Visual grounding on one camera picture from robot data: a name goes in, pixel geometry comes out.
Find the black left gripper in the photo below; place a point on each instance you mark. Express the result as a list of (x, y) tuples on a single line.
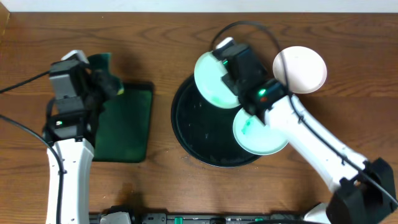
[(101, 82)]

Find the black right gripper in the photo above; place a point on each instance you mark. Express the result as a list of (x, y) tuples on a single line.
[(229, 80)]

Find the green scrubbing sponge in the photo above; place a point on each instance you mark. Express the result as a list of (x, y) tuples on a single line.
[(102, 76)]

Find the mint green plate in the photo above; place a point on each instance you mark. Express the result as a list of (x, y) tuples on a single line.
[(208, 73), (256, 137)]

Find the pale pink plate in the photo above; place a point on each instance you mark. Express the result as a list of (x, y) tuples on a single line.
[(306, 69)]

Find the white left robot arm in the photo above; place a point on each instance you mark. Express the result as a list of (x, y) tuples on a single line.
[(70, 142)]

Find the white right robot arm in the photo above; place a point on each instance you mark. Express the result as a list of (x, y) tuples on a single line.
[(363, 191)]

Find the black rectangular sponge tray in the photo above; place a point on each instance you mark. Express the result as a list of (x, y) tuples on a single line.
[(124, 125)]

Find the round black tray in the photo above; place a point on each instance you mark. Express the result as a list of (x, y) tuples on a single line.
[(206, 131)]

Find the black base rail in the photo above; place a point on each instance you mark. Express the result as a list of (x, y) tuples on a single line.
[(123, 214)]

